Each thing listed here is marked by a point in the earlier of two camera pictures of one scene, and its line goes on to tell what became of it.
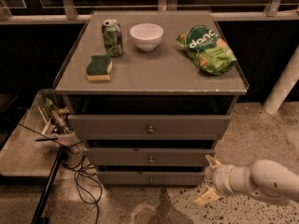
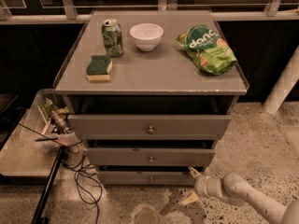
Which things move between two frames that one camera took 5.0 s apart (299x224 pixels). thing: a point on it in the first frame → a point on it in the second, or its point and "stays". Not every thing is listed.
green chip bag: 207,49 stays
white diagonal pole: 285,83 stays
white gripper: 221,177 → 201,187
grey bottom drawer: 151,177 stays
